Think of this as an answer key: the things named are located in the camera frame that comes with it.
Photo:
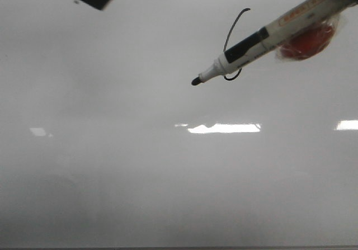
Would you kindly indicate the black and white whiteboard marker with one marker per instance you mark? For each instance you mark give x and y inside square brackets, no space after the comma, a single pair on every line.
[267,38]

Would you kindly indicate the white glossy whiteboard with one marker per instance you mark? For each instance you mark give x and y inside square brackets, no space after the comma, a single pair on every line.
[105,142]

